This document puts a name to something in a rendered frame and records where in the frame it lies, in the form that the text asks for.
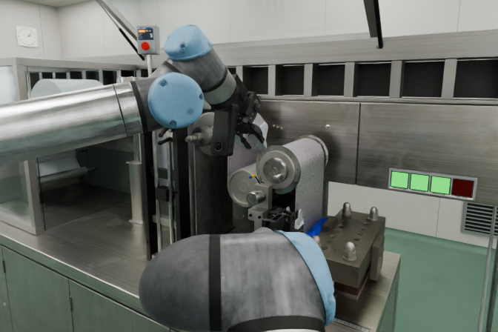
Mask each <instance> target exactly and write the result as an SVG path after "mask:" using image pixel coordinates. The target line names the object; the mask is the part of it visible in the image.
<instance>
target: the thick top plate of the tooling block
mask: <svg viewBox="0 0 498 332"><path fill-rule="evenodd" d="M351 213H352V215H350V216H346V215H342V209H341V210H340V212H338V214H337V215H335V217H338V221H337V223H336V224H335V225H334V226H333V227H332V228H331V230H330V231H329V232H328V231H324V230H322V231H321V232H320V233H319V234H318V235H317V236H318V237H319V238H320V243H321V244H322V252H323V255H324V257H325V259H326V262H327V264H328V267H329V270H330V273H331V278H332V281H334V282H338V283H341V284H344V285H348V286H351V287H354V288H358V287H359V284H360V282H361V281H362V278H363V276H364V275H365V271H366V270H367V268H368V266H369V264H370V262H371V252H372V245H373V243H374V241H375V239H376V238H377V236H378V234H382V235H384V233H385V217H383V216H379V220H378V221H372V220H370V219H368V217H369V214H367V213H360V212H356V211H351ZM348 242H352V243H353V244H354V245H355V251H356V260H354V261H348V260H345V259H343V257H342V256H343V254H344V249H345V245H346V244H347V243H348Z"/></svg>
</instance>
